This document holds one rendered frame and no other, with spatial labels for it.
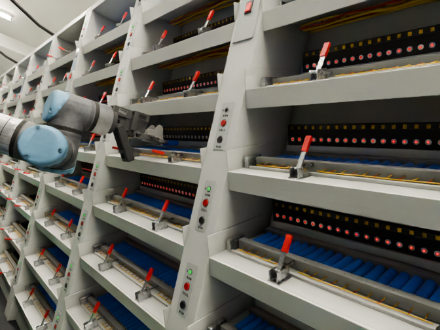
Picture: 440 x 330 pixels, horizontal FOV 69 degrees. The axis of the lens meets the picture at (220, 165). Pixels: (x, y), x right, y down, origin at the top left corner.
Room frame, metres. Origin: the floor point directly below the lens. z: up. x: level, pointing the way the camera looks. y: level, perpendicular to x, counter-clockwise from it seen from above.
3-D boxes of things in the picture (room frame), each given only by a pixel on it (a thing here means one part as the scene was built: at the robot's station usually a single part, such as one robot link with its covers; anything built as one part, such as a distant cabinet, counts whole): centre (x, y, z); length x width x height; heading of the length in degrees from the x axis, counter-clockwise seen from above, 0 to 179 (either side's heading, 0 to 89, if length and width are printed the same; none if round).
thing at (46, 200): (1.89, 0.88, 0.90); 0.20 x 0.09 x 1.81; 132
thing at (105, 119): (0.94, 0.37, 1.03); 0.10 x 0.05 x 0.09; 43
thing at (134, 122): (1.00, 0.31, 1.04); 0.12 x 0.08 x 0.09; 133
